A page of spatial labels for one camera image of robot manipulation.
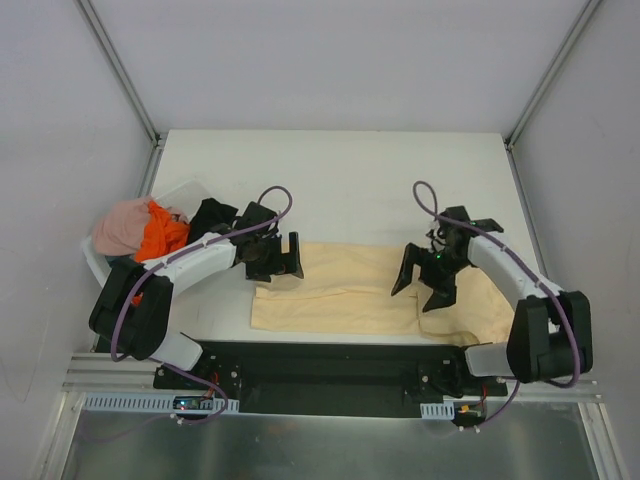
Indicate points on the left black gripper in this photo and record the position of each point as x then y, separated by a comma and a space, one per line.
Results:
273, 259

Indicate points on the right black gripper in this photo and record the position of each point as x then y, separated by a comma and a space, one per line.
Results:
432, 270

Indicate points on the black t shirt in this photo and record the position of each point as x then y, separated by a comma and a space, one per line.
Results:
210, 214

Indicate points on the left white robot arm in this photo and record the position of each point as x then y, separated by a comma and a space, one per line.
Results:
132, 311

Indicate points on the white plastic laundry basket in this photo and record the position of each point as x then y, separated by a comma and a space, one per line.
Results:
186, 197

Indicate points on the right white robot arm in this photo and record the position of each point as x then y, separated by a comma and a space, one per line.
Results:
550, 338

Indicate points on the cream yellow t shirt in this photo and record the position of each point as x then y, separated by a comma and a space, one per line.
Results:
346, 289

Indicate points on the blue t shirt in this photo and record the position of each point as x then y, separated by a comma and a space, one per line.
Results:
110, 260

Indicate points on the left aluminium frame post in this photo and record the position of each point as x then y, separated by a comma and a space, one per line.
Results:
106, 45

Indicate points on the left white cable duct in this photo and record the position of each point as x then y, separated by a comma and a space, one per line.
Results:
158, 403

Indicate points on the aluminium frame post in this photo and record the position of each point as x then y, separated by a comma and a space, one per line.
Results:
106, 45
553, 70

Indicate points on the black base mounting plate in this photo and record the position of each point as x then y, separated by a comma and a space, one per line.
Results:
354, 380

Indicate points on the orange t shirt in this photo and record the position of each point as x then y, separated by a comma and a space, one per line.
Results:
166, 231

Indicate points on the white cable duct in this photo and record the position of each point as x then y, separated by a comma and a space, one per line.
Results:
158, 403
444, 411

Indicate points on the right white cable duct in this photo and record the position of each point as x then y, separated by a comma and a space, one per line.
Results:
444, 411

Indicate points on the right aluminium frame post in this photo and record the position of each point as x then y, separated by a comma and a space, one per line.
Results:
553, 70

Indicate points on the pink t shirt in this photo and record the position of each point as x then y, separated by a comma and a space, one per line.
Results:
120, 231

